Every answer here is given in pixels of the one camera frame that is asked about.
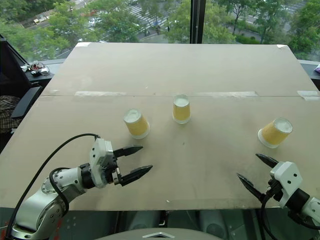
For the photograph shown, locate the plaid cloth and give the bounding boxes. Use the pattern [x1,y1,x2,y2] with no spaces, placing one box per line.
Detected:
[0,94,24,136]

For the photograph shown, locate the short black left arm cable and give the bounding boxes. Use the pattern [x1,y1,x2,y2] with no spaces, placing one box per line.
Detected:
[48,167,70,222]

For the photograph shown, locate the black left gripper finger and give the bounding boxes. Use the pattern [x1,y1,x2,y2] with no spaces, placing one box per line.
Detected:
[113,145,144,159]
[118,164,154,187]

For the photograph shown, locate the grey robot torso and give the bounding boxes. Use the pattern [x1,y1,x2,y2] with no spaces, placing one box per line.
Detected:
[98,225,222,240]

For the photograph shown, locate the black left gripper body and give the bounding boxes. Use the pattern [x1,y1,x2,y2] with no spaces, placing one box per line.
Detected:
[106,149,124,186]

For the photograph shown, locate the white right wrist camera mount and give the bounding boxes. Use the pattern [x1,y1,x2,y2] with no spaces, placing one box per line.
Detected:
[270,161,305,209]

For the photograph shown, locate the yellow paper cup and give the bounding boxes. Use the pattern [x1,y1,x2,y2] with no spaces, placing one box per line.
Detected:
[172,94,192,125]
[123,108,151,140]
[257,117,294,149]

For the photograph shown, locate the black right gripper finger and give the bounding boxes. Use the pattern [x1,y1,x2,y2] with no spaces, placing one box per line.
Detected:
[236,172,267,202]
[255,153,279,170]

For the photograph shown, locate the small electronics with wires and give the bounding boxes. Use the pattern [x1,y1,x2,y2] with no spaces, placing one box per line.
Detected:
[20,61,51,77]

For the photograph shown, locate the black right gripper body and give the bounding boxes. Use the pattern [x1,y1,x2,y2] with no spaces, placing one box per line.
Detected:
[265,178,285,202]

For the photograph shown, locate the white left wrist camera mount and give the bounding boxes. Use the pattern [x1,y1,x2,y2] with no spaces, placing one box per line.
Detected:
[89,137,119,189]

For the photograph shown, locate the black office chair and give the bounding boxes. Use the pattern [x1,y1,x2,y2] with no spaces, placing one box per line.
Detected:
[0,33,43,120]

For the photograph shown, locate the long black left arm cable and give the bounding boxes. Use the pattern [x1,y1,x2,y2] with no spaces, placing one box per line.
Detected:
[5,133,101,240]

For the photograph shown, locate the clear tape strip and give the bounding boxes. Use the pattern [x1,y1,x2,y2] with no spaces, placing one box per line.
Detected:
[296,90,320,101]

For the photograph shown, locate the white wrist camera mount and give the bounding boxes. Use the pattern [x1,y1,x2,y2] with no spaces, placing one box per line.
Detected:
[270,161,305,209]
[89,137,119,189]

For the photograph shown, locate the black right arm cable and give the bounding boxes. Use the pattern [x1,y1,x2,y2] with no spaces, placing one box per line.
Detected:
[259,186,276,240]

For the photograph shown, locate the black window mullion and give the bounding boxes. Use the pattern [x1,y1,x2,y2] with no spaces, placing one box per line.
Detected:
[189,0,207,45]

